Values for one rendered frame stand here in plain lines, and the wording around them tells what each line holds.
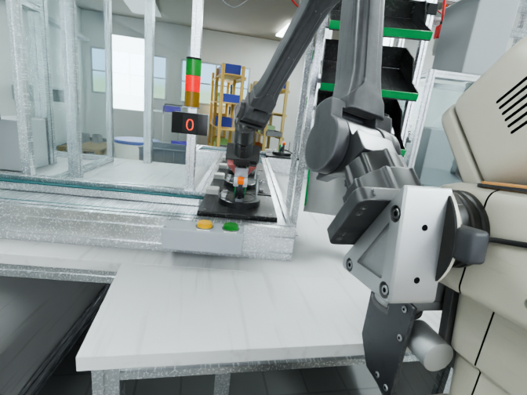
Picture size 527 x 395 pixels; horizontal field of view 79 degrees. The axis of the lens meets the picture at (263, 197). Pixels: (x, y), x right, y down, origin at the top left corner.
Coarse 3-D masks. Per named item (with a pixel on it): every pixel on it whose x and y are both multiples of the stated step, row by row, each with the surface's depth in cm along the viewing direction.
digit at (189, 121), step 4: (184, 116) 107; (188, 116) 107; (192, 116) 107; (196, 116) 107; (184, 120) 107; (188, 120) 107; (192, 120) 107; (196, 120) 108; (184, 124) 108; (188, 124) 108; (192, 124) 108; (196, 124) 108; (184, 128) 108; (188, 128) 108; (192, 128) 108; (196, 128) 108; (192, 132) 109
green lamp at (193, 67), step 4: (188, 60) 103; (192, 60) 103; (196, 60) 103; (200, 60) 104; (188, 64) 103; (192, 64) 103; (196, 64) 103; (200, 64) 104; (188, 68) 103; (192, 68) 103; (196, 68) 104; (200, 68) 105; (188, 72) 104; (192, 72) 104; (196, 72) 104; (200, 72) 105; (200, 76) 106
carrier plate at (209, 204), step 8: (208, 200) 106; (216, 200) 107; (264, 200) 113; (272, 200) 114; (200, 208) 96; (208, 208) 97; (216, 208) 98; (224, 208) 99; (232, 208) 100; (256, 208) 102; (264, 208) 103; (272, 208) 104; (216, 216) 95; (224, 216) 95; (248, 216) 95; (256, 216) 95; (264, 216) 96; (272, 216) 96
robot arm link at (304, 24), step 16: (304, 0) 62; (320, 0) 59; (336, 0) 60; (304, 16) 62; (320, 16) 62; (288, 32) 67; (304, 32) 65; (288, 48) 67; (304, 48) 68; (272, 64) 73; (288, 64) 71; (272, 80) 74; (256, 96) 78; (272, 96) 78; (256, 112) 83
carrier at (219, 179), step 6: (246, 168) 133; (216, 174) 137; (222, 174) 138; (228, 174) 132; (216, 180) 134; (222, 180) 135; (228, 180) 128; (252, 180) 132; (216, 186) 125; (222, 186) 126; (228, 186) 126; (252, 186) 126; (258, 186) 133; (264, 186) 134; (246, 192) 121; (252, 192) 122; (258, 192) 123; (264, 192) 124; (270, 192) 125
